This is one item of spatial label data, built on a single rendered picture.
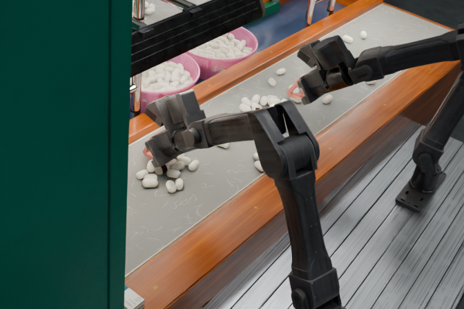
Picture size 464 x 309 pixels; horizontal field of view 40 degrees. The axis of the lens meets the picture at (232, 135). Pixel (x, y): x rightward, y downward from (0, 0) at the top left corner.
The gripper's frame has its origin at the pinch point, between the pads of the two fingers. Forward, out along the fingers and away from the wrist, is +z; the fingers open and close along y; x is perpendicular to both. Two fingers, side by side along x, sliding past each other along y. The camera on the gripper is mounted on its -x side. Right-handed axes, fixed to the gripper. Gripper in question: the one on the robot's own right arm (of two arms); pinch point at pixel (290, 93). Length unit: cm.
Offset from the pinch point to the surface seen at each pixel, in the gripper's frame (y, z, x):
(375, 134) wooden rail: -8.9, -13.7, 19.0
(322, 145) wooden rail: 7.1, -8.9, 14.2
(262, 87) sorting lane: -7.6, 15.3, -3.0
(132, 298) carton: 76, -12, 14
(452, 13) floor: -296, 90, 31
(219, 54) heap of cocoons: -12.7, 30.4, -16.5
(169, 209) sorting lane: 50, 2, 8
